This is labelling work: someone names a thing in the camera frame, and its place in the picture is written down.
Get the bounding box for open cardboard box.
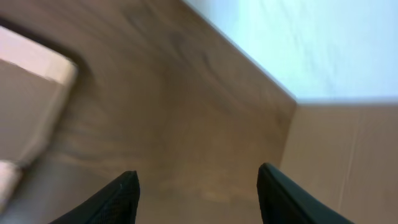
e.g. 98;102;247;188
1;26;78;208

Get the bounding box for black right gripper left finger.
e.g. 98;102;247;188
50;171;140;224

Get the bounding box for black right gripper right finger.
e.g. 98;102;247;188
257;163;351;224

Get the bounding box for brown cardboard right panel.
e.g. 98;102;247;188
280;105;397;223

